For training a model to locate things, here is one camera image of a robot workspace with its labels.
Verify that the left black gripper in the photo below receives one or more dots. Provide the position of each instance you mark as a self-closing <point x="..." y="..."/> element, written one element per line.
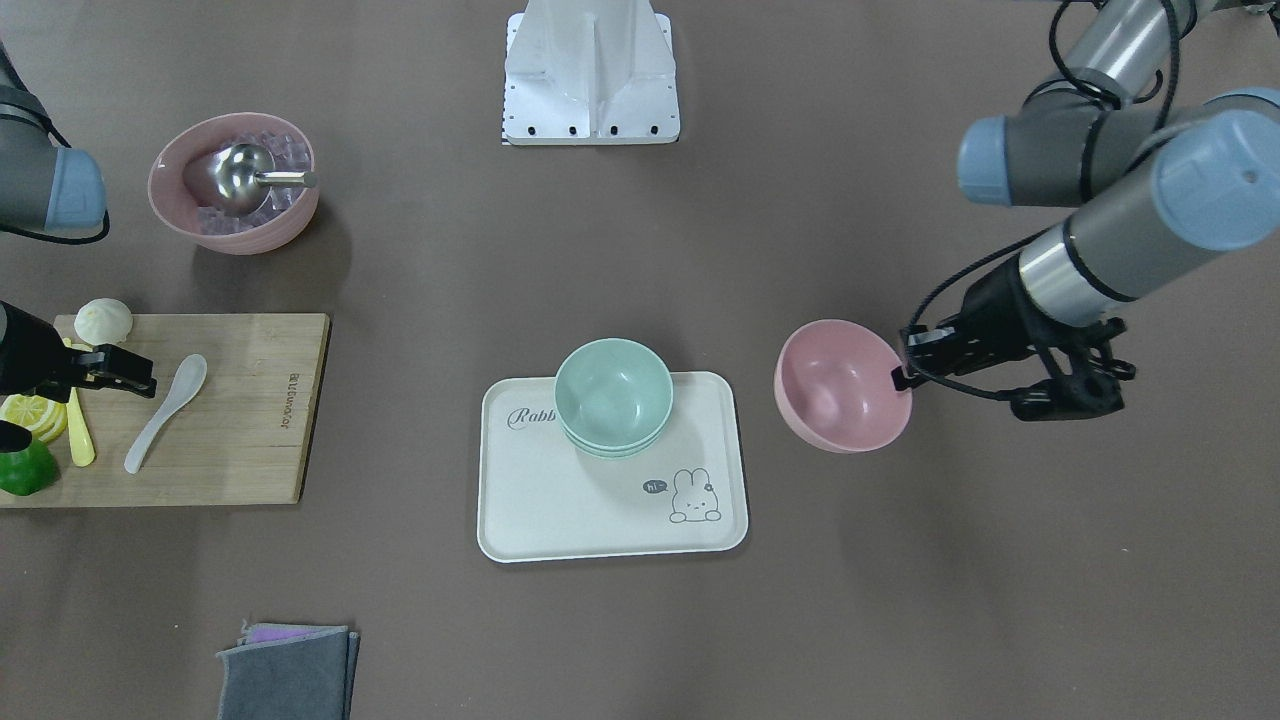
<point x="996" y="303"/>

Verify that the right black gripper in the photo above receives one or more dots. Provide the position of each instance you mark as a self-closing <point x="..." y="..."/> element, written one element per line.
<point x="32" y="355"/>

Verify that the small pink bowl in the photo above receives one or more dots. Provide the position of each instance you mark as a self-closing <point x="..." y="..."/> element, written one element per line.
<point x="834" y="389"/>

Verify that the white ceramic spoon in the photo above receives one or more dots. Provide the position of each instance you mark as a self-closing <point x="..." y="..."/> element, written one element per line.
<point x="188" y="380"/>

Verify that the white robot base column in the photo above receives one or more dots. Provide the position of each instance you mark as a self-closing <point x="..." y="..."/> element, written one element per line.
<point x="590" y="73"/>

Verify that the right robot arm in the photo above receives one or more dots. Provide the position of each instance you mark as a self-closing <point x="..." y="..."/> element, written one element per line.
<point x="54" y="193"/>

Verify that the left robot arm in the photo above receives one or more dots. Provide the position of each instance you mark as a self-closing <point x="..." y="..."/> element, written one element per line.
<point x="1152" y="194"/>

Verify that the large pink ice bowl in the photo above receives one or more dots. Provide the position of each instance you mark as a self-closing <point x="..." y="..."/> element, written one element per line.
<point x="183" y="200"/>

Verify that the green bowl stack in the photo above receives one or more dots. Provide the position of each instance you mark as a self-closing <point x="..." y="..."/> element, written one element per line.
<point x="613" y="397"/>

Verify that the upper lemon slice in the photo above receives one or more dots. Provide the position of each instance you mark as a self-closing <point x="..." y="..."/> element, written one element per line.
<point x="45" y="419"/>

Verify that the yellow plastic knife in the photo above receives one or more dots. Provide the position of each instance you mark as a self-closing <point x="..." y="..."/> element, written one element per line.
<point x="82" y="450"/>

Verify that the green toy lime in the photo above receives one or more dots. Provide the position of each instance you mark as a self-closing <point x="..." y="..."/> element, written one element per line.
<point x="27" y="471"/>

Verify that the wooden cutting board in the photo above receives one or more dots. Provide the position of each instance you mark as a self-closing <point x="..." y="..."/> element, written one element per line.
<point x="243" y="439"/>

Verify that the metal ice scoop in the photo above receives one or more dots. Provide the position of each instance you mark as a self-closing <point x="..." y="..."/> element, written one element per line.
<point x="240" y="178"/>

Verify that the grey folded cloth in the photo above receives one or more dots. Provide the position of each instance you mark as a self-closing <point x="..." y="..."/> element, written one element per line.
<point x="289" y="671"/>

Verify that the cream rabbit tray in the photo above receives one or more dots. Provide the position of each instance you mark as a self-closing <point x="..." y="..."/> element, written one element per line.
<point x="539" y="498"/>

